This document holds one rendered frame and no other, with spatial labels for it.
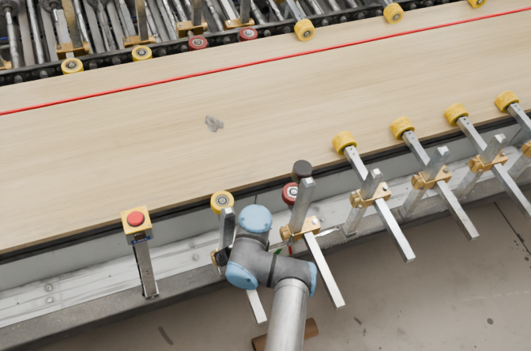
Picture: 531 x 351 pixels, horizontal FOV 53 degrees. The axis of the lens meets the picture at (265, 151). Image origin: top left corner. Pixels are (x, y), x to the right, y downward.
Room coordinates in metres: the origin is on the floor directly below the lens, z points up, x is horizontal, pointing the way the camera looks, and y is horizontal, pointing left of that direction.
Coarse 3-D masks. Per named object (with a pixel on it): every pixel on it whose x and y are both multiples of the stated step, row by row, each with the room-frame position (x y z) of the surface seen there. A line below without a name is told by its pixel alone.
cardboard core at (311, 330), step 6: (312, 318) 0.86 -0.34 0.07; (306, 324) 0.82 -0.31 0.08; (312, 324) 0.83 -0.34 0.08; (306, 330) 0.80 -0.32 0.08; (312, 330) 0.80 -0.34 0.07; (258, 336) 0.74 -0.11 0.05; (264, 336) 0.74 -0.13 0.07; (306, 336) 0.78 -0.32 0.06; (312, 336) 0.79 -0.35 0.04; (252, 342) 0.72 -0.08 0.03; (258, 342) 0.71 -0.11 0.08; (264, 342) 0.71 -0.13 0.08; (258, 348) 0.69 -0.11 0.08; (264, 348) 0.69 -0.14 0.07
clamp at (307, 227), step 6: (312, 216) 0.93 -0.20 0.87; (306, 222) 0.90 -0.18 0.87; (318, 222) 0.91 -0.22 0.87; (282, 228) 0.87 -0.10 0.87; (288, 228) 0.87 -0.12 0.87; (306, 228) 0.88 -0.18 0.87; (312, 228) 0.88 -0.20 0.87; (318, 228) 0.89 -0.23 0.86; (282, 234) 0.85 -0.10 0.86; (288, 234) 0.85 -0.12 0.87; (300, 234) 0.86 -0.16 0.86; (282, 240) 0.84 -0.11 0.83; (294, 240) 0.85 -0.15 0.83
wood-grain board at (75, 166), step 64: (512, 0) 2.33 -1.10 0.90; (128, 64) 1.48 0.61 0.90; (192, 64) 1.53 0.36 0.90; (320, 64) 1.66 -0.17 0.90; (384, 64) 1.72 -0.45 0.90; (448, 64) 1.79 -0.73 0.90; (512, 64) 1.85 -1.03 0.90; (0, 128) 1.07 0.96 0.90; (64, 128) 1.11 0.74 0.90; (128, 128) 1.16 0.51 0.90; (192, 128) 1.21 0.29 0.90; (256, 128) 1.26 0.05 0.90; (320, 128) 1.31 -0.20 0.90; (384, 128) 1.36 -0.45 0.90; (448, 128) 1.41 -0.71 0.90; (0, 192) 0.81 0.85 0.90; (64, 192) 0.85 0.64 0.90; (128, 192) 0.89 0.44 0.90; (192, 192) 0.93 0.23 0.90
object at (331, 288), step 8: (304, 240) 0.85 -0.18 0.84; (312, 240) 0.84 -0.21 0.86; (312, 248) 0.81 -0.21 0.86; (312, 256) 0.79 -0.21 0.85; (320, 256) 0.79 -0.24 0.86; (320, 264) 0.76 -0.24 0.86; (320, 272) 0.74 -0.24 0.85; (328, 272) 0.74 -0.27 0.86; (328, 280) 0.71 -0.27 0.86; (328, 288) 0.68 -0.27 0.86; (336, 288) 0.69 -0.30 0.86; (336, 296) 0.66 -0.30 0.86; (336, 304) 0.63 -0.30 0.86; (344, 304) 0.64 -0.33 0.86
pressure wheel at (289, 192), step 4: (288, 184) 1.02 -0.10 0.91; (292, 184) 1.03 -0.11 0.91; (296, 184) 1.03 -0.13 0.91; (284, 188) 1.00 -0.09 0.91; (288, 188) 1.01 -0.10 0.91; (292, 188) 1.01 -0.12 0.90; (296, 188) 1.01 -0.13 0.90; (284, 192) 0.99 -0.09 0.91; (288, 192) 0.99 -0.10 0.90; (292, 192) 0.99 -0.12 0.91; (296, 192) 1.00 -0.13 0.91; (284, 196) 0.97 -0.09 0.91; (288, 196) 0.97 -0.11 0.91; (292, 196) 0.98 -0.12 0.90; (284, 200) 0.97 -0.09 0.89; (288, 200) 0.96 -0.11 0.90; (292, 200) 0.96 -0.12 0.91; (288, 204) 0.96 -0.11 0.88; (292, 204) 0.96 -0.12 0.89; (288, 208) 0.99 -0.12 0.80
